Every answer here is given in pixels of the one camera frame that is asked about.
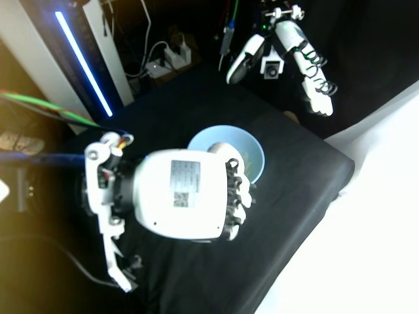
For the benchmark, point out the black table cloth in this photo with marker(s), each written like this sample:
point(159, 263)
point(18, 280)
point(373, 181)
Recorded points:
point(294, 196)

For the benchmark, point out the small white box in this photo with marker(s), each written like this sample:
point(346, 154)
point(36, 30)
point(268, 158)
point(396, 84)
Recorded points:
point(157, 68)

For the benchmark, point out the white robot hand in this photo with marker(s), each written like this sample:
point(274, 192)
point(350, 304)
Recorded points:
point(163, 202)
point(289, 36)

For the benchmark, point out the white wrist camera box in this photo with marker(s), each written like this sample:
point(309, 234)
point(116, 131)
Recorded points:
point(271, 67)

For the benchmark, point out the pile of yellow beads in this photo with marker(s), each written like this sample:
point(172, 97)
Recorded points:
point(250, 162)

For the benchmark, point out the light blue bowl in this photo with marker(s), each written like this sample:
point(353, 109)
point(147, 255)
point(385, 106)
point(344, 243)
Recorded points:
point(229, 134)

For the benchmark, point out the white pillar with blue light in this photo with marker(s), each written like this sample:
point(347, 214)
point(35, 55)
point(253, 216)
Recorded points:
point(32, 65)

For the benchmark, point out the grey hanging connector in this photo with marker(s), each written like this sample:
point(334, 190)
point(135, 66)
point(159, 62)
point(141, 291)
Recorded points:
point(226, 41)

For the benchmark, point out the grey shoe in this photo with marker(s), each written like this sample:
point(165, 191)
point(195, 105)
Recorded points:
point(19, 144)

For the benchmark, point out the white power strip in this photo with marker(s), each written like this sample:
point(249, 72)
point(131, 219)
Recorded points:
point(178, 57)

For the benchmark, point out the white backdrop sheet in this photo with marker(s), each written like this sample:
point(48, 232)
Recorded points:
point(360, 229)

